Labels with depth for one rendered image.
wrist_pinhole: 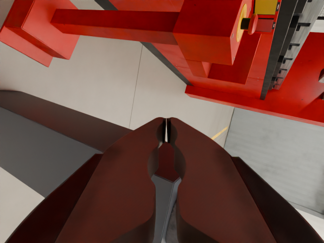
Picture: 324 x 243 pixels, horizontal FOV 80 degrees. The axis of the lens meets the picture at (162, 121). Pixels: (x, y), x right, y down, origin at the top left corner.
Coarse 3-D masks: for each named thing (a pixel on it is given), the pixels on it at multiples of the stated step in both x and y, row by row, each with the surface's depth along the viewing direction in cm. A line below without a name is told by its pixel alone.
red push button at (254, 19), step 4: (252, 16) 39; (256, 16) 39; (244, 20) 40; (248, 20) 40; (252, 20) 38; (256, 20) 39; (244, 24) 40; (248, 24) 40; (252, 24) 39; (256, 24) 40; (244, 28) 41; (248, 28) 39; (252, 28) 39; (248, 32) 40; (252, 32) 40
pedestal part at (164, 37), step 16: (64, 16) 68; (80, 16) 65; (96, 16) 62; (112, 16) 59; (128, 16) 56; (144, 16) 54; (160, 16) 52; (176, 16) 50; (64, 32) 74; (80, 32) 69; (96, 32) 64; (112, 32) 61; (128, 32) 57; (144, 32) 54; (160, 32) 51
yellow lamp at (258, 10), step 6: (258, 0) 44; (264, 0) 43; (270, 0) 43; (276, 0) 42; (258, 6) 45; (264, 6) 45; (270, 6) 44; (258, 12) 47; (264, 12) 46; (270, 12) 46
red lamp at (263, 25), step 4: (260, 20) 49; (264, 20) 49; (268, 20) 48; (272, 20) 48; (260, 24) 50; (264, 24) 50; (268, 24) 50; (256, 28) 52; (260, 28) 52; (264, 28) 51; (268, 28) 51
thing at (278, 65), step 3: (279, 57) 121; (282, 57) 120; (279, 60) 120; (282, 60) 120; (279, 63) 122; (276, 66) 127; (279, 66) 126; (276, 69) 133; (279, 69) 132; (276, 72) 138; (273, 75) 145; (276, 75) 143
